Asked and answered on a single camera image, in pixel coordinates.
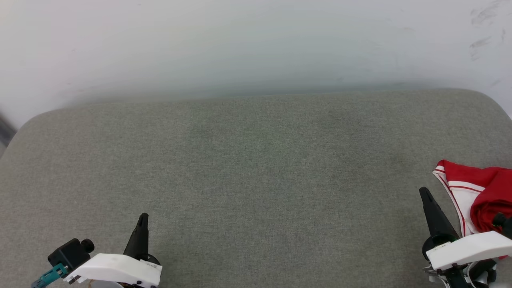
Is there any teal cable connector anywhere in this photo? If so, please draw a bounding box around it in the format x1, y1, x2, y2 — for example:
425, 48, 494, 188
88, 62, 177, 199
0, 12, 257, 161
31, 263, 68, 288

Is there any red shirt with white sleeves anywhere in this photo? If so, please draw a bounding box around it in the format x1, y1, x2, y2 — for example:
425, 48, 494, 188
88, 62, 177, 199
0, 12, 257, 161
433, 160, 512, 260

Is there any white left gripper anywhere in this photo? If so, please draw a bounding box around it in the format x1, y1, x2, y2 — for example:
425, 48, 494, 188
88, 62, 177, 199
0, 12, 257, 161
63, 213, 163, 288

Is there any grey fabric sofa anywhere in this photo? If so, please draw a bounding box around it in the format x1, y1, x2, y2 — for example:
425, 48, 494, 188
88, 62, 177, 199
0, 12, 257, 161
0, 88, 512, 288

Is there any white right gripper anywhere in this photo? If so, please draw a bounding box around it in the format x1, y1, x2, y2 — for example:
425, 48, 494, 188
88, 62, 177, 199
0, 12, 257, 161
419, 187, 512, 288

